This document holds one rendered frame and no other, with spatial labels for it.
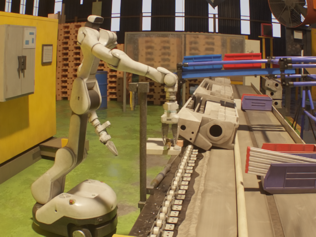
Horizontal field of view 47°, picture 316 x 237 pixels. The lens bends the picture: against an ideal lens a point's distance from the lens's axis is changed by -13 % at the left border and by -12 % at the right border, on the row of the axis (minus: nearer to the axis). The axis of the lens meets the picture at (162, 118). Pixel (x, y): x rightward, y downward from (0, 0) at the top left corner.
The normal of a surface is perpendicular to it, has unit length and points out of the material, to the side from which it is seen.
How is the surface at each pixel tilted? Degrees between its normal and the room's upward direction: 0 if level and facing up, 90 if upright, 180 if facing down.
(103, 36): 90
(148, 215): 0
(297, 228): 0
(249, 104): 92
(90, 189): 73
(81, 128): 100
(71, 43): 90
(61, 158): 90
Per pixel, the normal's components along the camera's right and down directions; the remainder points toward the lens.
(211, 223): 0.02, -0.99
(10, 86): 0.99, 0.04
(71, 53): -0.15, 0.16
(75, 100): -0.44, 0.14
